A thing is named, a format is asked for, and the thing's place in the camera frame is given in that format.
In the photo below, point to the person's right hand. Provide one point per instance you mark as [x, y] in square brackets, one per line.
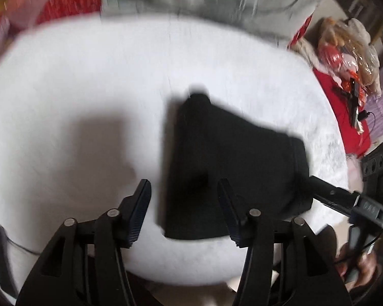
[367, 267]

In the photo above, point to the black pants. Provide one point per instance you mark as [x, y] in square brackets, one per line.
[226, 153]

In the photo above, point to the black stick device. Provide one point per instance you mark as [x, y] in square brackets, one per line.
[355, 102]

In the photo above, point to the red floral quilt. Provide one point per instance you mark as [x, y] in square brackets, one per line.
[67, 3]

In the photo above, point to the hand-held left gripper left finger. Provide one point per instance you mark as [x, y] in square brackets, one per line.
[137, 216]

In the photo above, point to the clear plastic bag, red cloth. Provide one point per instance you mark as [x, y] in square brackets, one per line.
[28, 9]

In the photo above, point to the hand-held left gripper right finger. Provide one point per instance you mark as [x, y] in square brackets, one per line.
[231, 216]

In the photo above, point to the stuffed toy in plastic bag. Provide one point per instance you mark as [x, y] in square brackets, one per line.
[354, 51]

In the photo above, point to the white quilted bed cover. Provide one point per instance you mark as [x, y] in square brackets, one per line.
[67, 86]

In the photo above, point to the plain red sheet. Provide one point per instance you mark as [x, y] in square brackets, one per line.
[335, 111]

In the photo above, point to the beige patterned cloth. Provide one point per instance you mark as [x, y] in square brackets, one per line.
[304, 52]

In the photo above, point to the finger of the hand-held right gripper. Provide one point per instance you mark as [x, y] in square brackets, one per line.
[332, 194]

